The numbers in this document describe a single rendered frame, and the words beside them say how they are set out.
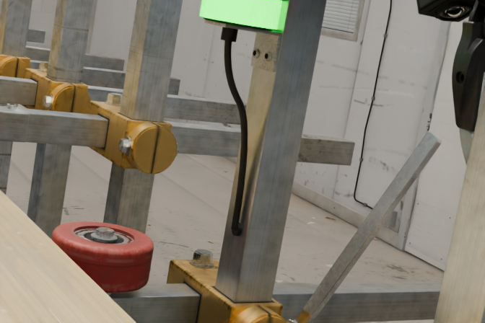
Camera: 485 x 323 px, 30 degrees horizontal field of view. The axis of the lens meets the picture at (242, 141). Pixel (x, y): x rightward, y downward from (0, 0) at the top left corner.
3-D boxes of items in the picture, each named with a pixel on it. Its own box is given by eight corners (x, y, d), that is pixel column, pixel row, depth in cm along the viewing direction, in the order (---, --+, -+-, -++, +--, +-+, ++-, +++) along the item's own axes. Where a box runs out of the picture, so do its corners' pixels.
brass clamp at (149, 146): (128, 147, 104) (134, 104, 103) (178, 176, 93) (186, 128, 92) (76, 143, 101) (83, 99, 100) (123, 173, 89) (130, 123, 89)
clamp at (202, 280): (209, 311, 84) (218, 259, 83) (286, 373, 73) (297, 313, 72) (154, 312, 81) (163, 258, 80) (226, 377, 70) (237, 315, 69)
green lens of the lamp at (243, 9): (252, 24, 73) (256, -4, 73) (291, 32, 68) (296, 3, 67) (185, 13, 70) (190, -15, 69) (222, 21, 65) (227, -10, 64)
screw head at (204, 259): (206, 260, 82) (208, 248, 82) (217, 268, 80) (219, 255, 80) (185, 260, 81) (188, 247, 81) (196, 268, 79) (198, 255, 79)
